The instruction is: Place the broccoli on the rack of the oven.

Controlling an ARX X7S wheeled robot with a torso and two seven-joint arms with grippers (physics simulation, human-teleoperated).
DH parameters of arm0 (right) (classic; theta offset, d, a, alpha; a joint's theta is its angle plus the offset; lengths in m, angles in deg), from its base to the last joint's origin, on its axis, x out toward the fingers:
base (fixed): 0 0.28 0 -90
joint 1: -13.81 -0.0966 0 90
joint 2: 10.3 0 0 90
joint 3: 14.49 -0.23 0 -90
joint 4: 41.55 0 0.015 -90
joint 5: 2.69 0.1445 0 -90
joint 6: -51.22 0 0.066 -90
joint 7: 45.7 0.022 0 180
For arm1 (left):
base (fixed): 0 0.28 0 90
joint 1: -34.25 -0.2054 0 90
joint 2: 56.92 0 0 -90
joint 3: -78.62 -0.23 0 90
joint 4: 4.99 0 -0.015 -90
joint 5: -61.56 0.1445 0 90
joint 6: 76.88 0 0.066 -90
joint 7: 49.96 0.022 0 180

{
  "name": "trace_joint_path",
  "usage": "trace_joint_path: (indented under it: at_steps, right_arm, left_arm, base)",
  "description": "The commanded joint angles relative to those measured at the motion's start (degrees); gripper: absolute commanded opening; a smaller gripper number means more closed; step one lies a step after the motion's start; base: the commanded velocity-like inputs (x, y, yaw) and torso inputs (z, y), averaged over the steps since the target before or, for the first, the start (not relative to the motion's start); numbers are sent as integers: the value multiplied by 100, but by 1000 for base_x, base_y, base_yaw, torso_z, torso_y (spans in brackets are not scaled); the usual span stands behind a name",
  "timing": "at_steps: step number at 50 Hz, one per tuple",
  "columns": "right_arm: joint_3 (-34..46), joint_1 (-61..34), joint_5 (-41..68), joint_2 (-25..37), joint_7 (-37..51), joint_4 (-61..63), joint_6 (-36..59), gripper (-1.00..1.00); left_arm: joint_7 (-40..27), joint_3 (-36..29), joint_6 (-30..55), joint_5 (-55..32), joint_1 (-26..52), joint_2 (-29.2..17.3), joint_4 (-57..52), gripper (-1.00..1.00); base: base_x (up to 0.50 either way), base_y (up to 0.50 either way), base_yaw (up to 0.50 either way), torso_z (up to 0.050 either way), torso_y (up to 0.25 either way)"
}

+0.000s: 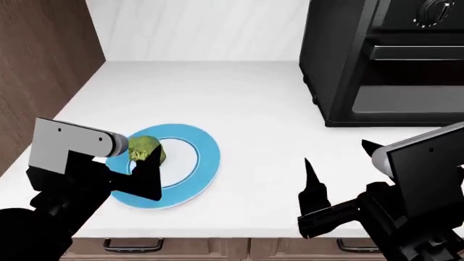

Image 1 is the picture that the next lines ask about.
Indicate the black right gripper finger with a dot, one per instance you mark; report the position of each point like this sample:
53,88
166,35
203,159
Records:
313,190
369,148

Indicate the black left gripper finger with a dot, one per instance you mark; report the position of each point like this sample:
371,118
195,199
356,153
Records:
148,179

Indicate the green broccoli floret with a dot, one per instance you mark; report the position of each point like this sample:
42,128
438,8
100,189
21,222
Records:
143,149

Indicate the black oven glass door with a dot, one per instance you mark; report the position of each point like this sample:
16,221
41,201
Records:
406,100

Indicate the black countertop oven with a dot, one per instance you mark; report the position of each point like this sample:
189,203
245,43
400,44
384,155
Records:
340,68

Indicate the black oven control knob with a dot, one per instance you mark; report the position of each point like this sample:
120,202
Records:
436,11

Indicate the blue rimmed white plate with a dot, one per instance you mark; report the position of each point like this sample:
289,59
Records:
188,163

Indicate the brown wooden drawer front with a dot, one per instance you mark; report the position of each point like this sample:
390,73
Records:
290,250

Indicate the brown wooden cabinet side panel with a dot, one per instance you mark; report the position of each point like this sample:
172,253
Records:
40,68

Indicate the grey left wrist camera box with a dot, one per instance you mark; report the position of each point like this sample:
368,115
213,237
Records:
69,144

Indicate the grey black right camera box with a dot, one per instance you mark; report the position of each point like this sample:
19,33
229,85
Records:
424,168

